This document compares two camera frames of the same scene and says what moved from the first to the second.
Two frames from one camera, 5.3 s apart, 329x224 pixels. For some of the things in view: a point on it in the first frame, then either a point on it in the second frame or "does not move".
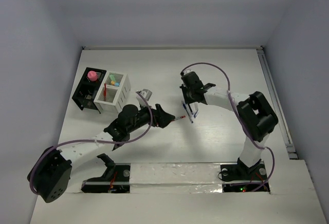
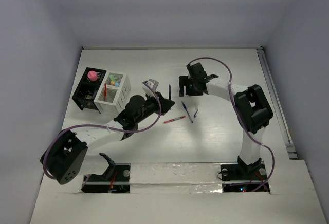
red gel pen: x=105 y=91 does not move
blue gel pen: x=187 y=112 does not move
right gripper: x=187 y=99 -> x=185 y=80
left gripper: x=164 y=118 -> x=166 y=104
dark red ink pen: x=181 y=117 does not move
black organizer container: x=84 y=94 does not move
